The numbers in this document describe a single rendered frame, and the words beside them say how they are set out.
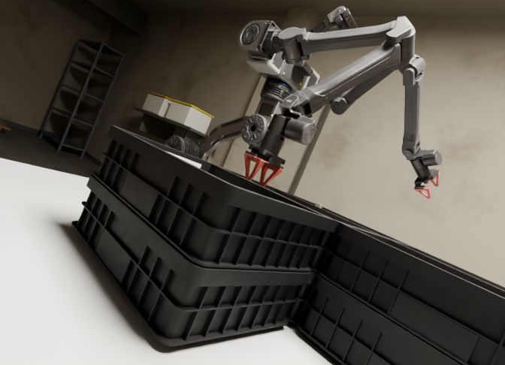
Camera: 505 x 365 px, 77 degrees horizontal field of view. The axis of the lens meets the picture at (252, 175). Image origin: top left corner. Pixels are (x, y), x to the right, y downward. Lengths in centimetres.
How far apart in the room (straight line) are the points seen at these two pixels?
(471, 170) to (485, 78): 72
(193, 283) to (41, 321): 18
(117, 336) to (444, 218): 251
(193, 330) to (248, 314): 11
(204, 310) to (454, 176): 249
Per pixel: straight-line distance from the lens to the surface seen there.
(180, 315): 46
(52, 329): 46
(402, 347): 61
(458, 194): 277
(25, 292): 52
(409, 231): 277
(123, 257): 56
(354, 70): 99
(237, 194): 40
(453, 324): 59
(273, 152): 87
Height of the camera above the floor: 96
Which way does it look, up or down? 1 degrees down
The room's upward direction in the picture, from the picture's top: 23 degrees clockwise
